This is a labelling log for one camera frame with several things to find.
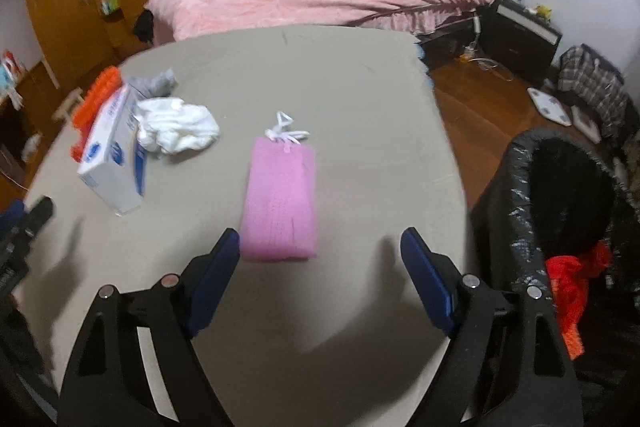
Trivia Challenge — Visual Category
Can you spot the small wooden stool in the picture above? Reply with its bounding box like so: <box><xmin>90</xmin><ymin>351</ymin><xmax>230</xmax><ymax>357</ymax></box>
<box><xmin>52</xmin><ymin>88</ymin><xmax>86</xmax><ymax>122</ymax></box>

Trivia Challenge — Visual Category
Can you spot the white and blue box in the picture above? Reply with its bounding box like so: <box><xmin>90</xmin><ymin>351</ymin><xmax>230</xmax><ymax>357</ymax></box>
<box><xmin>77</xmin><ymin>79</ymin><xmax>148</xmax><ymax>215</ymax></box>

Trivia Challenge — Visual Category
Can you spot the orange foam net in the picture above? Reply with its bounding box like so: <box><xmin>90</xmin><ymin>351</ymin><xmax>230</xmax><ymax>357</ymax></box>
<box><xmin>70</xmin><ymin>67</ymin><xmax>123</xmax><ymax>162</ymax></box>
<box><xmin>559</xmin><ymin>302</ymin><xmax>586</xmax><ymax>360</ymax></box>

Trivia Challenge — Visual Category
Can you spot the white cloth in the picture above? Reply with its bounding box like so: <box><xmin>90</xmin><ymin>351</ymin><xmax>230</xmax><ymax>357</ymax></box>
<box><xmin>135</xmin><ymin>97</ymin><xmax>221</xmax><ymax>160</ymax></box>

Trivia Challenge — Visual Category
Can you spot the white power strip cable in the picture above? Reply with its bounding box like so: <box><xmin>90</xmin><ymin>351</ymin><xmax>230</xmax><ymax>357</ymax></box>
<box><xmin>457</xmin><ymin>14</ymin><xmax>513</xmax><ymax>82</ymax></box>

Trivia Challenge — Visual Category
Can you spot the white and maroon floor scale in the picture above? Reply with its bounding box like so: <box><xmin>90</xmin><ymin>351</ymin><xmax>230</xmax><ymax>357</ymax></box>
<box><xmin>570</xmin><ymin>107</ymin><xmax>603</xmax><ymax>145</ymax></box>

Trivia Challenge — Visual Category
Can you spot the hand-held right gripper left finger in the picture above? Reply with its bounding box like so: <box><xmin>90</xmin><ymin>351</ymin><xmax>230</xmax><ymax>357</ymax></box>
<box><xmin>57</xmin><ymin>228</ymin><xmax>242</xmax><ymax>427</ymax></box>

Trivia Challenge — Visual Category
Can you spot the dark nightstand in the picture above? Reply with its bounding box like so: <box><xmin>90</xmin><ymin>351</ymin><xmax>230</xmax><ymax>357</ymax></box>
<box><xmin>482</xmin><ymin>0</ymin><xmax>563</xmax><ymax>80</ymax></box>

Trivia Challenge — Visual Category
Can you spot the beige table cloth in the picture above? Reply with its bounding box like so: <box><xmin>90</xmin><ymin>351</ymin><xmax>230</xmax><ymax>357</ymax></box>
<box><xmin>20</xmin><ymin>24</ymin><xmax>471</xmax><ymax>427</ymax></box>

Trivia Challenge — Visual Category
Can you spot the white bathroom scale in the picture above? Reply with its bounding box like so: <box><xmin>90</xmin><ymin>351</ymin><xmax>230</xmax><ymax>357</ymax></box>
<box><xmin>527</xmin><ymin>87</ymin><xmax>572</xmax><ymax>126</ymax></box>

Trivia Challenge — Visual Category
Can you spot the red cloth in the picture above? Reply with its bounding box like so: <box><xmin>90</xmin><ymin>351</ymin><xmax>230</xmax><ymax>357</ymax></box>
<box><xmin>545</xmin><ymin>241</ymin><xmax>613</xmax><ymax>308</ymax></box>

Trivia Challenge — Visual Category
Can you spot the black cloth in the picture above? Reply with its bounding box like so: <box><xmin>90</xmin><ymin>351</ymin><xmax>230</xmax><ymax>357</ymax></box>
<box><xmin>132</xmin><ymin>9</ymin><xmax>156</xmax><ymax>44</ymax></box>

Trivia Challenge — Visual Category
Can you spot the black bin with bag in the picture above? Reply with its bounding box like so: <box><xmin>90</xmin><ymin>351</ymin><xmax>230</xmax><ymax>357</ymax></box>
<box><xmin>470</xmin><ymin>128</ymin><xmax>640</xmax><ymax>408</ymax></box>

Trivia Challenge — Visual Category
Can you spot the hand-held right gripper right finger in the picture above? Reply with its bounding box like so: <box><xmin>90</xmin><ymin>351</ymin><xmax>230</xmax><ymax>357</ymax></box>
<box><xmin>400</xmin><ymin>227</ymin><xmax>585</xmax><ymax>427</ymax></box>

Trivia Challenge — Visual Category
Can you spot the pink knitted pouch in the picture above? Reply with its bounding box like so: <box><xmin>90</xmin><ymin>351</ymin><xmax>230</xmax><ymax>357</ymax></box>
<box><xmin>239</xmin><ymin>111</ymin><xmax>319</xmax><ymax>264</ymax></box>

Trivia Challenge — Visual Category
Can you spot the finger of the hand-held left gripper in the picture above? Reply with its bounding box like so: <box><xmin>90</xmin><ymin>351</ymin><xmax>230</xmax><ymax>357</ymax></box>
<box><xmin>22</xmin><ymin>196</ymin><xmax>55</xmax><ymax>233</ymax></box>
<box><xmin>0</xmin><ymin>199</ymin><xmax>26</xmax><ymax>228</ymax></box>

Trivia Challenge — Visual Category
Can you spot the grey sock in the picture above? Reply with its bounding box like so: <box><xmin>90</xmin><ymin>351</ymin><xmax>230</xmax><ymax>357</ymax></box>
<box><xmin>129</xmin><ymin>68</ymin><xmax>178</xmax><ymax>100</ymax></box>

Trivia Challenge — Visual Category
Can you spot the blue quilted table pad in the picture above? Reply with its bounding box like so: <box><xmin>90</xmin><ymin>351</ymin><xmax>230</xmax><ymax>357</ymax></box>
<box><xmin>414</xmin><ymin>43</ymin><xmax>433</xmax><ymax>88</ymax></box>

